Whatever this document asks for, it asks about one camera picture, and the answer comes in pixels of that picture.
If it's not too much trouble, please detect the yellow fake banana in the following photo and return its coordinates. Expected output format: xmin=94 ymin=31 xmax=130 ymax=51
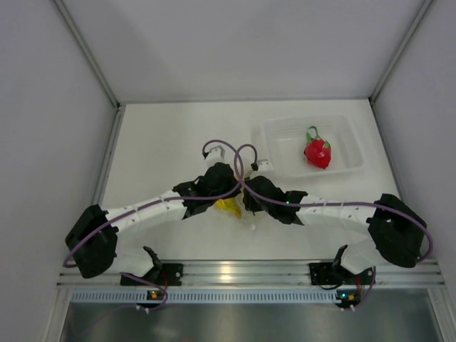
xmin=215 ymin=198 xmax=242 ymax=219

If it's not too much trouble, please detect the clear zip top bag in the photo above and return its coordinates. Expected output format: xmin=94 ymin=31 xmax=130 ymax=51
xmin=214 ymin=185 xmax=266 ymax=231

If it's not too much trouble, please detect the red fake dragon fruit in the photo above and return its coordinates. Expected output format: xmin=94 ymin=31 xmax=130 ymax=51
xmin=304 ymin=126 xmax=331 ymax=170

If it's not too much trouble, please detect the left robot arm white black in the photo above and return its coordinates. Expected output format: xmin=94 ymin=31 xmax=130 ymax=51
xmin=65 ymin=162 xmax=240 ymax=286

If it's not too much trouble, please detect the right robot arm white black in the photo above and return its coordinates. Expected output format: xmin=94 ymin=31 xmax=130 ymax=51
xmin=243 ymin=176 xmax=428 ymax=283

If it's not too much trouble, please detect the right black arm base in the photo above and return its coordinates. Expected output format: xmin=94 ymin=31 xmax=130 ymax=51
xmin=309 ymin=262 xmax=352 ymax=289

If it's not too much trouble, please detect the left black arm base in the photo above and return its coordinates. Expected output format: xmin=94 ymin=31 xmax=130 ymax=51
xmin=120 ymin=262 xmax=184 ymax=286

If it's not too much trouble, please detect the clear plastic basket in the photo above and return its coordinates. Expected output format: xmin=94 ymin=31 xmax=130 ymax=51
xmin=252 ymin=113 xmax=366 ymax=180

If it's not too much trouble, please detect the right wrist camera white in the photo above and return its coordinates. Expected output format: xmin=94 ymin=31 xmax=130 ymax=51
xmin=251 ymin=159 xmax=274 ymax=176

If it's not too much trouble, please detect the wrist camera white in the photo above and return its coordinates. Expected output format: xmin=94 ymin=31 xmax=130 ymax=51
xmin=203 ymin=145 xmax=225 ymax=167
xmin=251 ymin=159 xmax=274 ymax=176

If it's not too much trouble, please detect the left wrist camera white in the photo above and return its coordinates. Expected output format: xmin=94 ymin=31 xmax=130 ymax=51
xmin=203 ymin=145 xmax=225 ymax=167

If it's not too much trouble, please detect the aluminium mounting rail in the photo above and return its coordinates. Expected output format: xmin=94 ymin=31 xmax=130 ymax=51
xmin=56 ymin=259 xmax=446 ymax=288

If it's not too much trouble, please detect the left aluminium frame post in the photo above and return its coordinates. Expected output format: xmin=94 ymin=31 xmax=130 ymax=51
xmin=53 ymin=0 xmax=122 ymax=110

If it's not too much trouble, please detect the aluminium frame post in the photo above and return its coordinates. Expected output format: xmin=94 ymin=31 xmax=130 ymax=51
xmin=53 ymin=0 xmax=122 ymax=110
xmin=368 ymin=0 xmax=439 ymax=104

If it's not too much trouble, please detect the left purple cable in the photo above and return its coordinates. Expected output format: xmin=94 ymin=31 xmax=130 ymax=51
xmin=63 ymin=138 xmax=259 ymax=313

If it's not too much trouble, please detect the purple cable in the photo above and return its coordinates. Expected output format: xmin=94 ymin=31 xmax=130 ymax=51
xmin=233 ymin=144 xmax=435 ymax=311
xmin=63 ymin=138 xmax=259 ymax=313

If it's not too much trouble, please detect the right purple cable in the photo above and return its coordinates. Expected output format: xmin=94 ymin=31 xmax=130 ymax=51
xmin=233 ymin=144 xmax=435 ymax=311

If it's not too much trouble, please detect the white slotted cable duct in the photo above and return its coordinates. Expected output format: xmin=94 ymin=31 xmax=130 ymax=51
xmin=71 ymin=289 xmax=344 ymax=304

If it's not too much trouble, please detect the right aluminium frame post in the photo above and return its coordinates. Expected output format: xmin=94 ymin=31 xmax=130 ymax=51
xmin=368 ymin=0 xmax=439 ymax=104

